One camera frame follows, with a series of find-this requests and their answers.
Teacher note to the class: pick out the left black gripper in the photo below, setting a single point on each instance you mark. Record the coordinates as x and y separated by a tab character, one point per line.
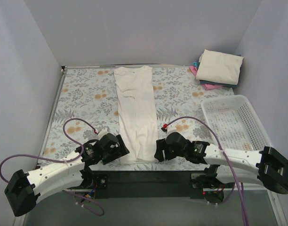
121	148

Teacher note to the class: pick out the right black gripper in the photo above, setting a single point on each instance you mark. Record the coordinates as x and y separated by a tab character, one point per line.
159	150

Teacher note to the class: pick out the white t shirt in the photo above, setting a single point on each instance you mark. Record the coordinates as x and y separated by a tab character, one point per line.
138	124

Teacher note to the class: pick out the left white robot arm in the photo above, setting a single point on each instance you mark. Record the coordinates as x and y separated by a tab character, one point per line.
26	189

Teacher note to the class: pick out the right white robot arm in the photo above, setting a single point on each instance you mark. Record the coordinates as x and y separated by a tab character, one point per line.
267	167

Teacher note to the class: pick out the floral table mat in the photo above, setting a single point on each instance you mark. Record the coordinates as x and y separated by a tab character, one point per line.
88	102

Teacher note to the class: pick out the white plastic basket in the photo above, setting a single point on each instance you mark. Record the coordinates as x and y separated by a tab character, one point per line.
235	123

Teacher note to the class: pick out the pink folded t shirt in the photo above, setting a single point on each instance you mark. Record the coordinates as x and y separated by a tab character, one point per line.
193	70

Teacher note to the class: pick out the cream folded t shirt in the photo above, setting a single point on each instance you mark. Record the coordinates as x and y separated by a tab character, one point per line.
219	67

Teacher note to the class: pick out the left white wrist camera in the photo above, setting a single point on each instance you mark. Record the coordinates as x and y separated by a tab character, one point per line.
102	133

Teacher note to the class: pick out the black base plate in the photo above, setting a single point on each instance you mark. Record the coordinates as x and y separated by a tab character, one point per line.
148	184

